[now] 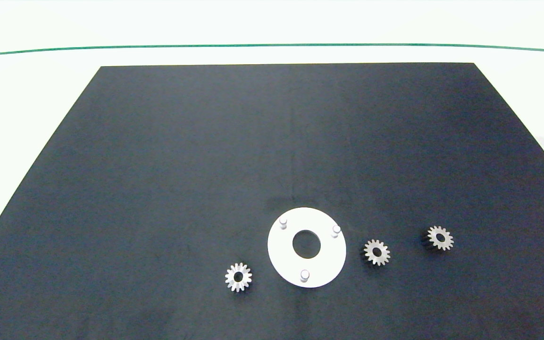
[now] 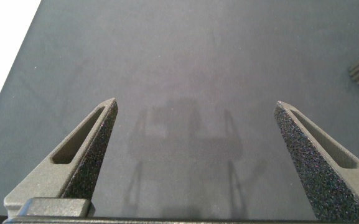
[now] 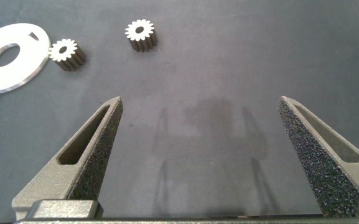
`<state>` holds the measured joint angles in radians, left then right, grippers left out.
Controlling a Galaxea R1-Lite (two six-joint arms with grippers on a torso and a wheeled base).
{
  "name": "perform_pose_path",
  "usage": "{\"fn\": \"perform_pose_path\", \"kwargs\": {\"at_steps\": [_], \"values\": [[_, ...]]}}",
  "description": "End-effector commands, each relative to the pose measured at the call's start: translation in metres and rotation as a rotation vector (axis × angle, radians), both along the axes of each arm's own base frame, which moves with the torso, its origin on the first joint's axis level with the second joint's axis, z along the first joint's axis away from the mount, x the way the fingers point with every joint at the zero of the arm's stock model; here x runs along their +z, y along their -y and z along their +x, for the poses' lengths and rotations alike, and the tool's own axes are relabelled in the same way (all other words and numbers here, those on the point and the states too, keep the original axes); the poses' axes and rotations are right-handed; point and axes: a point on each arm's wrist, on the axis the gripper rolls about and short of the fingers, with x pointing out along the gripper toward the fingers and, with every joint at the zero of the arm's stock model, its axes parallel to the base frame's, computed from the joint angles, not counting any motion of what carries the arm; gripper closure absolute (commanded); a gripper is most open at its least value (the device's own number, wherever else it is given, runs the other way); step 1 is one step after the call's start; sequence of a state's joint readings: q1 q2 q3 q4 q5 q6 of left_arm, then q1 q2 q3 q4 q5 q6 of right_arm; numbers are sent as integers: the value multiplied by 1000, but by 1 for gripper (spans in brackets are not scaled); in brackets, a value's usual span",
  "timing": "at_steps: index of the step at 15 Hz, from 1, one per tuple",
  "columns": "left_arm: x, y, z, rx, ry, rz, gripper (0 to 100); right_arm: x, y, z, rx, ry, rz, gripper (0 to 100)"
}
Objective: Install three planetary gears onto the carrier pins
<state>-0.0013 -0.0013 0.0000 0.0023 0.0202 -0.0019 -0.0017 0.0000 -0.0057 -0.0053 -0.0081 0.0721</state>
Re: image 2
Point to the dark mat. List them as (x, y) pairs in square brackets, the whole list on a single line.
[(179, 62)]

